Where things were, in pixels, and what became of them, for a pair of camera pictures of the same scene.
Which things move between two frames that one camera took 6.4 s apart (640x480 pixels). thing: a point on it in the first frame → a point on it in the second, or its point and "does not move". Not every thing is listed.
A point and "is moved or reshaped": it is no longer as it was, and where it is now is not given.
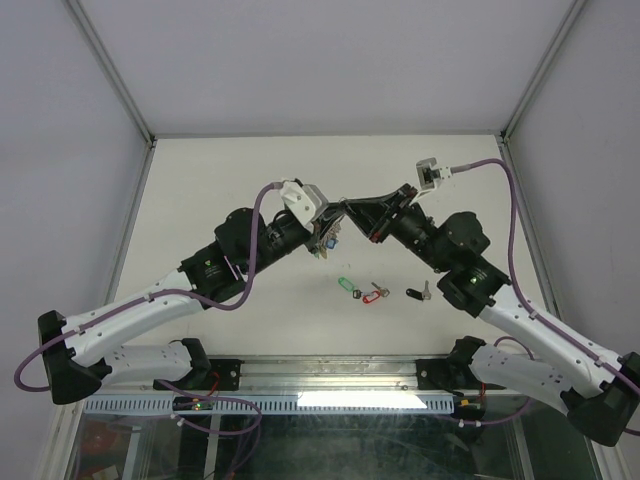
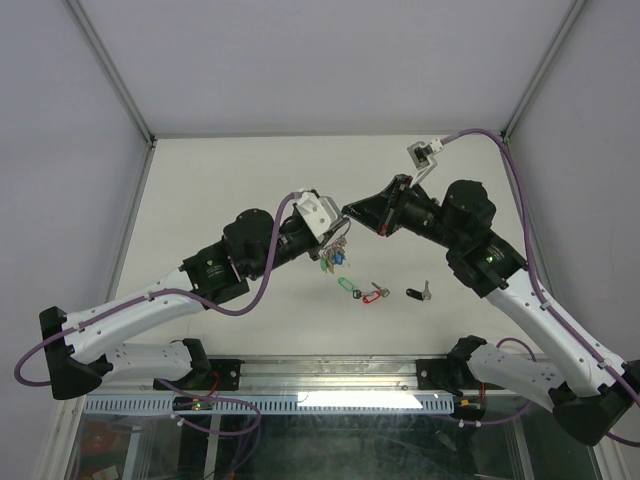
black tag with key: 419,295 does not move
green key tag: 346,284 does not move
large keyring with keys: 330,237 is moved or reshaped
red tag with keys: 367,297 does not move
